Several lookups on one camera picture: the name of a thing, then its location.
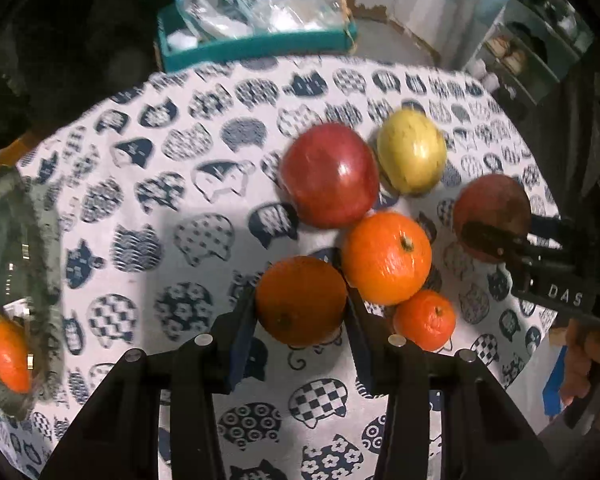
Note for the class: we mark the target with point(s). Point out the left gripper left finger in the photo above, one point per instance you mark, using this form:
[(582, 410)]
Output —
[(209, 364)]

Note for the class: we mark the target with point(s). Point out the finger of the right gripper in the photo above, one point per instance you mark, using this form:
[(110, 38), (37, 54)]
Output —
[(493, 244)]

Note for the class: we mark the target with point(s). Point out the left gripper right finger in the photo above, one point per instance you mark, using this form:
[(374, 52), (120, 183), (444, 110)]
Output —
[(390, 365)]

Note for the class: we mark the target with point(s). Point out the red apple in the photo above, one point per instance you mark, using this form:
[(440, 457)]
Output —
[(330, 176), (496, 200)]

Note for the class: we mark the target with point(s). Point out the small tangerine bottom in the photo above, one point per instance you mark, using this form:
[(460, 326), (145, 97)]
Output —
[(428, 319)]

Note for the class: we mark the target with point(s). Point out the small tangerine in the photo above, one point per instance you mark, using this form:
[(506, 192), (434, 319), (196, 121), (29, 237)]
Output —
[(301, 300), (428, 319)]

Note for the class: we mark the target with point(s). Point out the large orange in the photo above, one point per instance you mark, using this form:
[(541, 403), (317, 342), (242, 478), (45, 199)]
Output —
[(386, 257)]

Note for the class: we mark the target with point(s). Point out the person right hand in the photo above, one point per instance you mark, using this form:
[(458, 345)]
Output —
[(583, 350)]

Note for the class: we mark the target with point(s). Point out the cat pattern tablecloth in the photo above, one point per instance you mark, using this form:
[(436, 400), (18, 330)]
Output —
[(159, 204)]

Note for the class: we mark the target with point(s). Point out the green glass plate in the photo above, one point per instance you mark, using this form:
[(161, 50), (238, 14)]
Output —
[(26, 294)]

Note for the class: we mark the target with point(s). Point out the shoe rack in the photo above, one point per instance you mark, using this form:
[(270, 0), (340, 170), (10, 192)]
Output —
[(527, 51)]

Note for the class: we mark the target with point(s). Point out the teal plastic basket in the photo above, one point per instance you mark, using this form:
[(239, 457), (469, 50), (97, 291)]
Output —
[(180, 46)]

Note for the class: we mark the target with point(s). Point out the clear plastic bag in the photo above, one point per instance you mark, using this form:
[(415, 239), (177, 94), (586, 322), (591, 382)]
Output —
[(278, 16)]

